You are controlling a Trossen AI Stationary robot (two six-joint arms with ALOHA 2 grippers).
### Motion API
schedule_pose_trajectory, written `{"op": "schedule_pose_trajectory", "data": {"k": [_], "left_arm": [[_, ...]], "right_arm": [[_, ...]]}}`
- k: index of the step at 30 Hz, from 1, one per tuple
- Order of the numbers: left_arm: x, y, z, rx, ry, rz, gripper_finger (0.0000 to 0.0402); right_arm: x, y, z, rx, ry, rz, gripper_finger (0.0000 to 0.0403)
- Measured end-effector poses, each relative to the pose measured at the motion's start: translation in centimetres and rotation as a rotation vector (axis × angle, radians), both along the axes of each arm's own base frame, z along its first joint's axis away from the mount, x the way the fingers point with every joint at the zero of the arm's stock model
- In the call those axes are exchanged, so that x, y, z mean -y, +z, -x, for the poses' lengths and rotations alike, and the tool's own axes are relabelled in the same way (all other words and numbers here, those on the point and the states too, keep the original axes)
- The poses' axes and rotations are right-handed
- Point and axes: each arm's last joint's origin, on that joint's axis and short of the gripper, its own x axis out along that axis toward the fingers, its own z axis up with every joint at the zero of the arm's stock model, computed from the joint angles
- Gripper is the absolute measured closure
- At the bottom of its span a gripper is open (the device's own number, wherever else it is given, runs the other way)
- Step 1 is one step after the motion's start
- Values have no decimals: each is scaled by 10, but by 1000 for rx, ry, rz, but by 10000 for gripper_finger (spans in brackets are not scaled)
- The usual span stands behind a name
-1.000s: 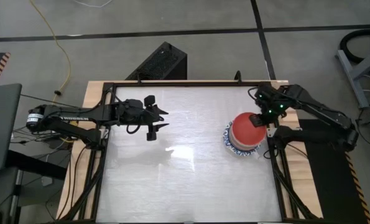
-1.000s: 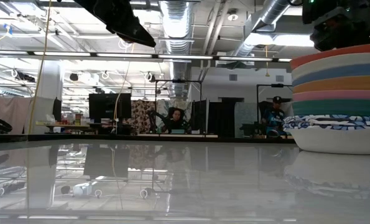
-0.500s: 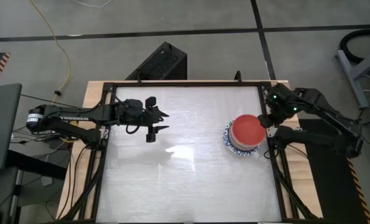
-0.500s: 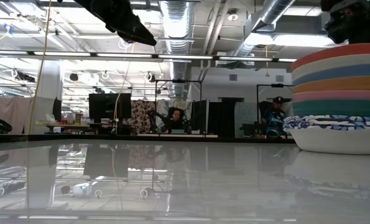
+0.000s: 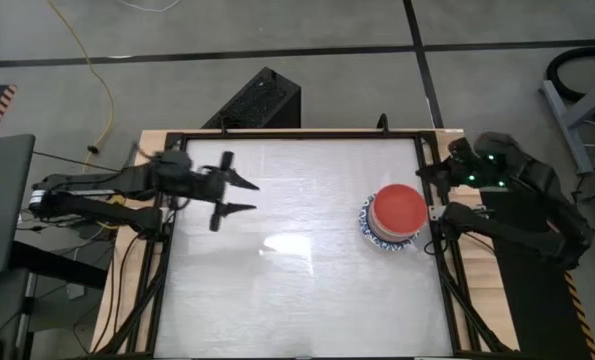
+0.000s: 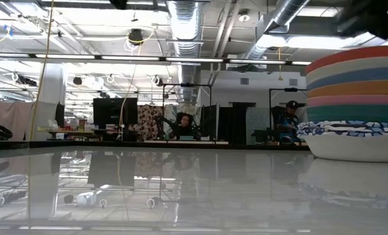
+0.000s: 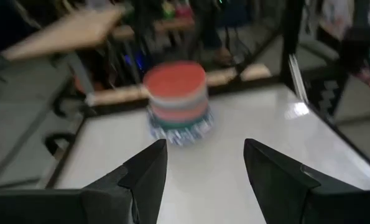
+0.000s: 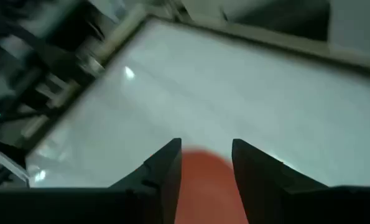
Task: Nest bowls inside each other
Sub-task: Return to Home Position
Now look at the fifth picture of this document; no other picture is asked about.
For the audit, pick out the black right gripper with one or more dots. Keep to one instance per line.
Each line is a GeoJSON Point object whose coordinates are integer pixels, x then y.
{"type": "Point", "coordinates": [457, 167]}

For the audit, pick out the long hazard-striped black mat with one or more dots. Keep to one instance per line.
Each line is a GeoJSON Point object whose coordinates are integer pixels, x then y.
{"type": "Point", "coordinates": [527, 310]}

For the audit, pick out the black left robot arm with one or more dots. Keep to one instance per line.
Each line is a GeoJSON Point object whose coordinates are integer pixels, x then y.
{"type": "Point", "coordinates": [127, 177]}

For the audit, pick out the grey metal stand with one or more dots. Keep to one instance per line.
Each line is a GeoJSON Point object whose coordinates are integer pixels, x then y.
{"type": "Point", "coordinates": [569, 131]}

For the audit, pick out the red bowl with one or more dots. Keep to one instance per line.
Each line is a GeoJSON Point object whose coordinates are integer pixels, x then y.
{"type": "Point", "coordinates": [401, 210]}

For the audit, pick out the black metal table frame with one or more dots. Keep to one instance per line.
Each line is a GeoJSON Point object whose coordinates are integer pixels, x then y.
{"type": "Point", "coordinates": [327, 135]}

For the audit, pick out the black perforated computer tower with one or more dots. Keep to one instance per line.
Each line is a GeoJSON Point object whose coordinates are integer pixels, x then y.
{"type": "Point", "coordinates": [257, 100]}

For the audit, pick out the blue patterned paper bowl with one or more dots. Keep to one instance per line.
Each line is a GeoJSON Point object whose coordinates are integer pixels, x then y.
{"type": "Point", "coordinates": [383, 245]}

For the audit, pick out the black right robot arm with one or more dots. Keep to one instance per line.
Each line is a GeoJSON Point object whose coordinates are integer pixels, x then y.
{"type": "Point", "coordinates": [527, 235]}

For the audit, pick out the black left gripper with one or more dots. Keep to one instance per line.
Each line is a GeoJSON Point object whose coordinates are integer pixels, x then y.
{"type": "Point", "coordinates": [212, 182]}

